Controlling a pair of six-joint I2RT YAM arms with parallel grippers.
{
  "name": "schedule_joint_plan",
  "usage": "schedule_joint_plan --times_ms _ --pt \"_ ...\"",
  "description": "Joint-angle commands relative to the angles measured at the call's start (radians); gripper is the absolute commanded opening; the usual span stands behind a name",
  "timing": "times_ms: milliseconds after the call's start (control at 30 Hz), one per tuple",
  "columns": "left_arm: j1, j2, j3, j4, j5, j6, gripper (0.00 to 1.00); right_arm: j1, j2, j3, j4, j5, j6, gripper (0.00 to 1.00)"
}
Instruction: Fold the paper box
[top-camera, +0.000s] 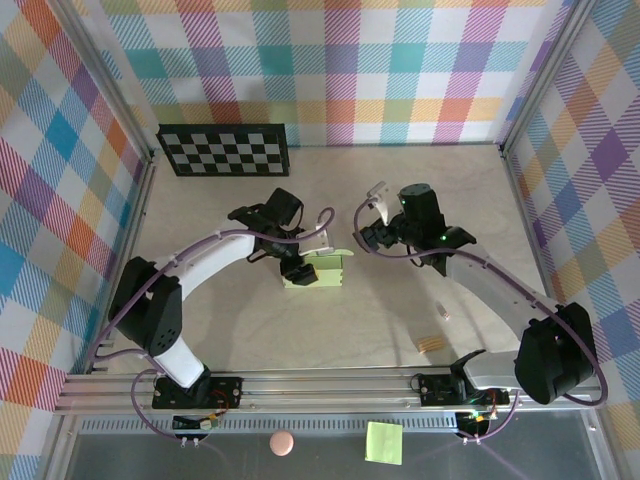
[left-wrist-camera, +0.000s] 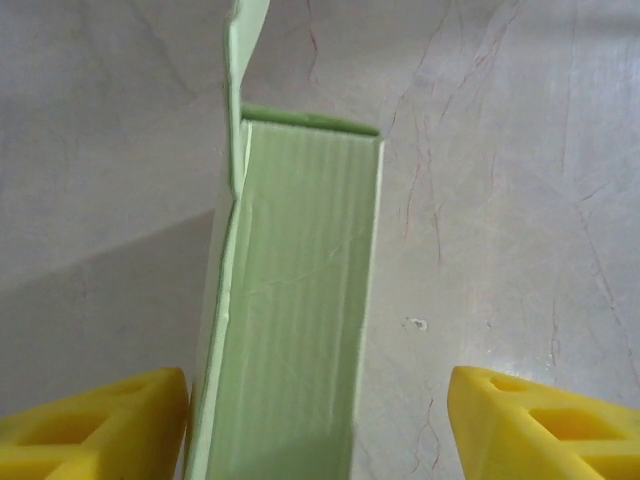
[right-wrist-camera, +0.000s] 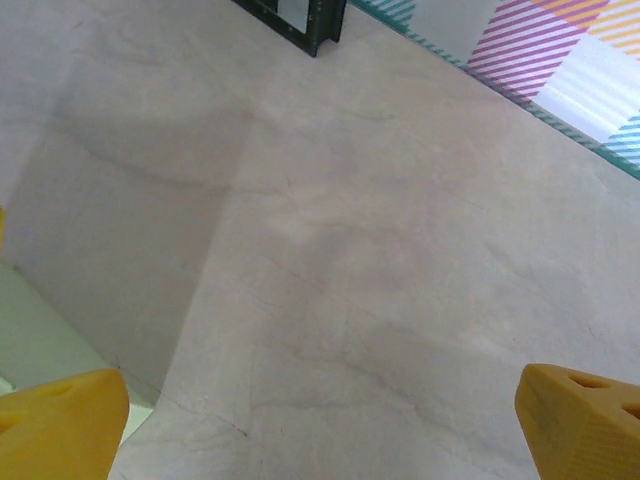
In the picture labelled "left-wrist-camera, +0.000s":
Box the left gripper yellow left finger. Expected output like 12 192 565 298
0 366 191 480

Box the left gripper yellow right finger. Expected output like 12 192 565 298
446 365 640 480

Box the light green paper box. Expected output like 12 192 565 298
184 0 386 480

